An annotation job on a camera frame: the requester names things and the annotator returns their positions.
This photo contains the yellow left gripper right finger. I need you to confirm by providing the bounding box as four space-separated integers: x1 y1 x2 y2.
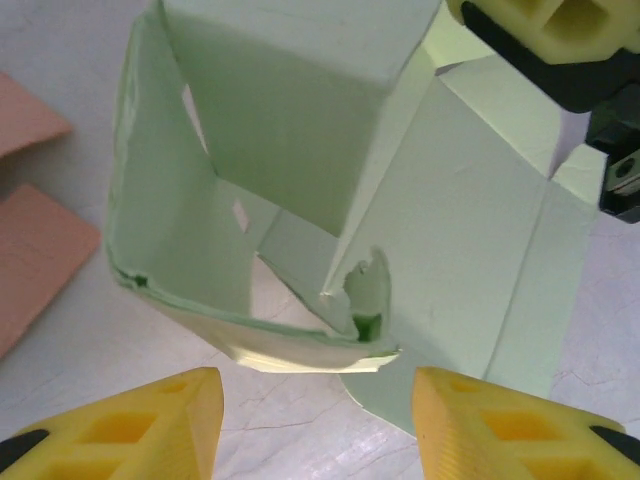
411 366 640 480

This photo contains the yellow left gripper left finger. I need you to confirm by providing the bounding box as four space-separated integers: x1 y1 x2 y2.
0 366 225 480

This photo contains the orange cardboard box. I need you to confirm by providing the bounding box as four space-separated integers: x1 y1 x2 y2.
0 71 103 360

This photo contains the green paper box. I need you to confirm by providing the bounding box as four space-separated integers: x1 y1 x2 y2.
106 0 609 441

